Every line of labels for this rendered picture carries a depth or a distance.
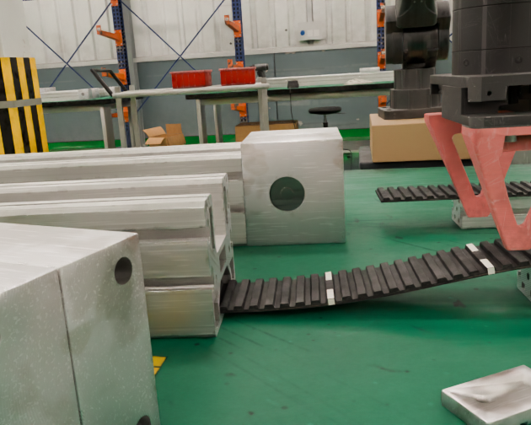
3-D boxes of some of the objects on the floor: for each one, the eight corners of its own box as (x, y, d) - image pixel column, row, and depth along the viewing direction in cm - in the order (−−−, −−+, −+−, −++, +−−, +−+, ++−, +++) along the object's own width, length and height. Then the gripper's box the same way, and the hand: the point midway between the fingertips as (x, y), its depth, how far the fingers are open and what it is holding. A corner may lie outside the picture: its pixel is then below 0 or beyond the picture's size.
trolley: (274, 207, 412) (265, 59, 389) (281, 228, 359) (270, 57, 335) (126, 218, 408) (108, 69, 384) (110, 240, 355) (88, 68, 331)
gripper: (621, -52, 28) (598, 259, 32) (524, -16, 40) (516, 207, 43) (474, -41, 28) (469, 264, 32) (422, -9, 40) (422, 212, 44)
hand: (496, 218), depth 38 cm, fingers open, 8 cm apart
